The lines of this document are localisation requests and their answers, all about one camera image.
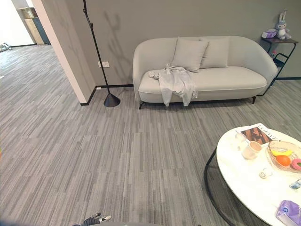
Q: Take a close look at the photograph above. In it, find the large grey square cushion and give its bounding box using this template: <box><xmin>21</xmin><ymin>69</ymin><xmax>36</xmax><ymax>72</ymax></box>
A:
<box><xmin>171</xmin><ymin>36</ymin><xmax>209</xmax><ymax>73</ymax></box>

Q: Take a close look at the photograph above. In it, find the white round coffee table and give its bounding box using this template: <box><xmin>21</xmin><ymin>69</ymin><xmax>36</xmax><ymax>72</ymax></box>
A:
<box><xmin>203</xmin><ymin>122</ymin><xmax>301</xmax><ymax>226</ymax></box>

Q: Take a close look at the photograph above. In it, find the yellow banana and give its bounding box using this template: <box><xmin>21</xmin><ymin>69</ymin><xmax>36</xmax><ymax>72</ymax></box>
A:
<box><xmin>270</xmin><ymin>148</ymin><xmax>293</xmax><ymax>157</ymax></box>

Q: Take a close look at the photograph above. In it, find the black floor clothes rack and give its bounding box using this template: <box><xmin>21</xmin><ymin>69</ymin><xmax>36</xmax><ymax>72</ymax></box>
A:
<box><xmin>82</xmin><ymin>0</ymin><xmax>121</xmax><ymax>108</ymax></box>

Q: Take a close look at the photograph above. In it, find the dark robot body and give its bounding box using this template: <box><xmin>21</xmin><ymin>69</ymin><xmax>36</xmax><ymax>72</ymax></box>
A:
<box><xmin>70</xmin><ymin>220</ymin><xmax>134</xmax><ymax>226</ymax></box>

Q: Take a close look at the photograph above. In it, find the black metal side table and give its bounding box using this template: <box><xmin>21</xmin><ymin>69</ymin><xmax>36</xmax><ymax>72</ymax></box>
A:
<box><xmin>257</xmin><ymin>37</ymin><xmax>300</xmax><ymax>97</ymax></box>

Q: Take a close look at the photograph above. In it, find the white and grey floor device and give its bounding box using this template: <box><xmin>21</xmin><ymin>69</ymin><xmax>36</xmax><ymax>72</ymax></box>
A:
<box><xmin>0</xmin><ymin>42</ymin><xmax>13</xmax><ymax>53</ymax></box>

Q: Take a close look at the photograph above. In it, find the wicker fruit basket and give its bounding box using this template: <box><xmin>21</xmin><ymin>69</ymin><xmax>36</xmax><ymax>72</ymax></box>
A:
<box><xmin>265</xmin><ymin>140</ymin><xmax>301</xmax><ymax>174</ymax></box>

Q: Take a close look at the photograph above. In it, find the clear drinking glass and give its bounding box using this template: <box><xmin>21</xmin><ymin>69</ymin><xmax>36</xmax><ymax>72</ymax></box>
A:
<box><xmin>235</xmin><ymin>132</ymin><xmax>246</xmax><ymax>149</ymax></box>

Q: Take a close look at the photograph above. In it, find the orange fruit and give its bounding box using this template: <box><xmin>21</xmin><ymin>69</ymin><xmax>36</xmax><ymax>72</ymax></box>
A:
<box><xmin>276</xmin><ymin>154</ymin><xmax>292</xmax><ymax>167</ymax></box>

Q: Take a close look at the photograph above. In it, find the small glass candle jar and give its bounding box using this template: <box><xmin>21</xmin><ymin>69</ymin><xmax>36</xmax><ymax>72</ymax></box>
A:
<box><xmin>259</xmin><ymin>168</ymin><xmax>274</xmax><ymax>179</ymax></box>

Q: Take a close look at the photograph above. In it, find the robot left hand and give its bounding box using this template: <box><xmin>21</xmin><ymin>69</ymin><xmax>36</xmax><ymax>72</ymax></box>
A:
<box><xmin>79</xmin><ymin>212</ymin><xmax>112</xmax><ymax>226</ymax></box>

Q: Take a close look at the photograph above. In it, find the magazine with dark cover photo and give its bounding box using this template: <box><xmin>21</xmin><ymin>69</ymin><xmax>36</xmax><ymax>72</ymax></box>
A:
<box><xmin>235</xmin><ymin>122</ymin><xmax>283</xmax><ymax>145</ymax></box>

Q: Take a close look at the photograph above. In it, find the purple plush bunny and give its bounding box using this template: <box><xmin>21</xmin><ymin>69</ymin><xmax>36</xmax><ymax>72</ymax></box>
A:
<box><xmin>275</xmin><ymin>9</ymin><xmax>293</xmax><ymax>40</ymax></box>

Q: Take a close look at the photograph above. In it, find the light grey garment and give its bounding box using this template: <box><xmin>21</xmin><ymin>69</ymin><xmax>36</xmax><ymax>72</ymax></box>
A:
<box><xmin>148</xmin><ymin>63</ymin><xmax>199</xmax><ymax>107</ymax></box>

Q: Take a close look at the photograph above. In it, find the cardboard box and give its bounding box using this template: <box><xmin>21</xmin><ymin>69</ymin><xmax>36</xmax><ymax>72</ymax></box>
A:
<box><xmin>17</xmin><ymin>7</ymin><xmax>36</xmax><ymax>20</ymax></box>

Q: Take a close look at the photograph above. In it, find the light grey sofa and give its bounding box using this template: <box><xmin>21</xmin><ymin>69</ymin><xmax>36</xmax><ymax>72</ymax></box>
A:
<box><xmin>132</xmin><ymin>35</ymin><xmax>279</xmax><ymax>110</ymax></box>

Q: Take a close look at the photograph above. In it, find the white mug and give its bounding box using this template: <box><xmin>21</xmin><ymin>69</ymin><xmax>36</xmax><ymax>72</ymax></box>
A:
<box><xmin>241</xmin><ymin>141</ymin><xmax>262</xmax><ymax>160</ymax></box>

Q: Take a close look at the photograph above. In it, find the wooden and dark cabinet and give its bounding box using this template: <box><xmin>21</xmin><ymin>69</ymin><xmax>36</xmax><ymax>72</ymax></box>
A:
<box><xmin>24</xmin><ymin>17</ymin><xmax>51</xmax><ymax>46</ymax></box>

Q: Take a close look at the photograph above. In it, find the purple tissue pack with flowers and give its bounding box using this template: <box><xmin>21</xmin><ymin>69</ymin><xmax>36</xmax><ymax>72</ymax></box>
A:
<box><xmin>262</xmin><ymin>28</ymin><xmax>278</xmax><ymax>39</ymax></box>

